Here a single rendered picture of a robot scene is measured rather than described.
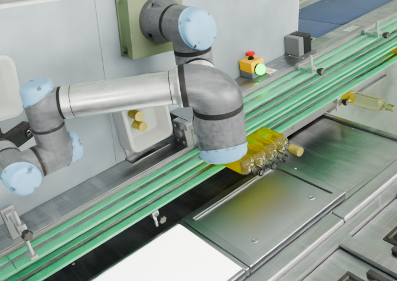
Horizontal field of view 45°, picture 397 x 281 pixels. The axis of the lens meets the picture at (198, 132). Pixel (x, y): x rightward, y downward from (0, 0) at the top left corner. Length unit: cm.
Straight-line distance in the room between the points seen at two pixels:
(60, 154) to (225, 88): 41
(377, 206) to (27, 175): 113
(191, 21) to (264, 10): 69
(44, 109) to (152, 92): 24
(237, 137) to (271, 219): 60
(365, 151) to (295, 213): 50
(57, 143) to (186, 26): 51
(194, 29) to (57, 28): 41
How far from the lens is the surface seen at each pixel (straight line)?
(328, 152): 202
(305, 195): 173
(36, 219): 159
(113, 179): 165
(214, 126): 105
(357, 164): 195
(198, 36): 141
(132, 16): 154
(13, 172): 111
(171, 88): 103
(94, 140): 166
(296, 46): 211
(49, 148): 114
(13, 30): 147
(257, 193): 176
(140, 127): 166
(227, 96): 103
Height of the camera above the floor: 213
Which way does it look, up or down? 46 degrees down
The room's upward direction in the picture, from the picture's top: 114 degrees clockwise
